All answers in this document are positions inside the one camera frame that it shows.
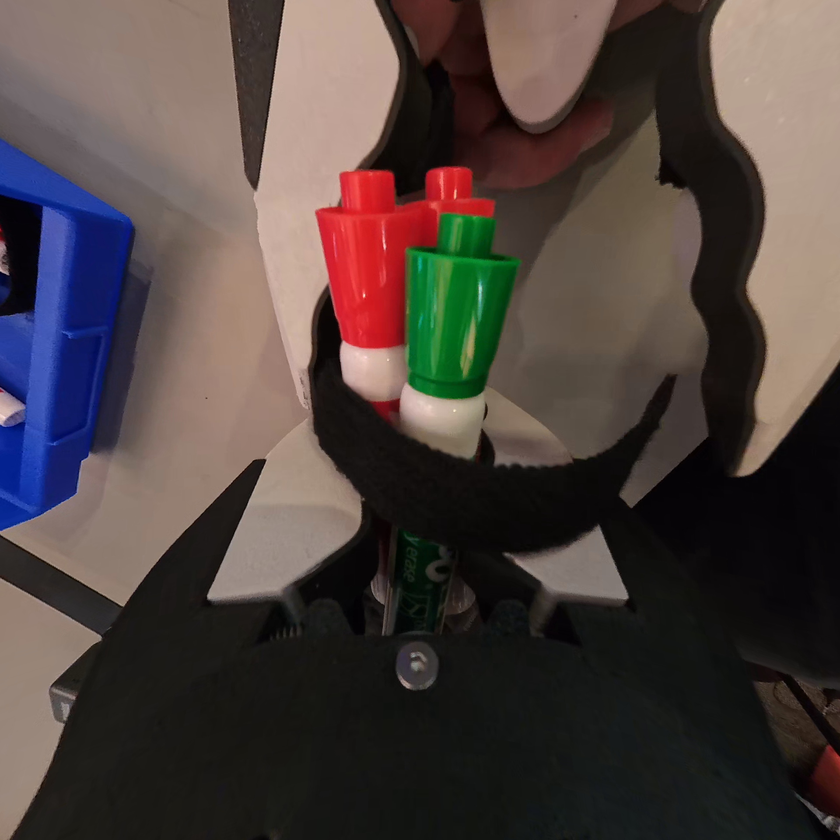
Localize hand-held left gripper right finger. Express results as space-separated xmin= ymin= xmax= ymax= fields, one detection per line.
xmin=482 ymin=390 xmax=632 ymax=611

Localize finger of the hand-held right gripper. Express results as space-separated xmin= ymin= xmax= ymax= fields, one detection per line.
xmin=255 ymin=0 xmax=457 ymax=411
xmin=653 ymin=0 xmax=840 ymax=479

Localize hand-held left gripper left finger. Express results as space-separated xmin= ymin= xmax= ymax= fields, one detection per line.
xmin=207 ymin=419 xmax=378 ymax=611

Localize black fabric strap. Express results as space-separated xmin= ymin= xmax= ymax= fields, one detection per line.
xmin=307 ymin=354 xmax=678 ymax=560

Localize red cap marker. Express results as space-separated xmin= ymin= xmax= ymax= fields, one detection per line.
xmin=315 ymin=168 xmax=429 ymax=424
xmin=402 ymin=166 xmax=497 ymax=247

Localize green cap marker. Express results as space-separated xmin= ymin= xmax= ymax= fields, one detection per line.
xmin=381 ymin=212 xmax=522 ymax=641

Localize person's right hand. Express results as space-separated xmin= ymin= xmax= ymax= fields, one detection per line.
xmin=394 ymin=0 xmax=621 ymax=191

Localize person's dark pants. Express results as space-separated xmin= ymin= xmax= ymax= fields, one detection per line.
xmin=633 ymin=387 xmax=840 ymax=686

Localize large blue plastic bin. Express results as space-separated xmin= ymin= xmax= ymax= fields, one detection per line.
xmin=0 ymin=136 xmax=137 ymax=530

